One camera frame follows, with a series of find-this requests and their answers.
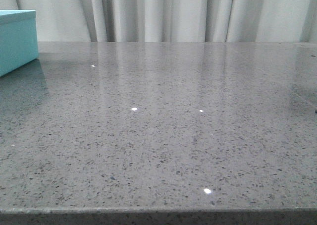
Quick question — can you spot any grey pleated curtain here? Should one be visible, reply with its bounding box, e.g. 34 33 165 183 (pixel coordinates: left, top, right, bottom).
0 0 317 43

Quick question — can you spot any turquoise blue box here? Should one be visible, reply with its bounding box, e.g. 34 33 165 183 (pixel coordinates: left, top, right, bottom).
0 10 39 76

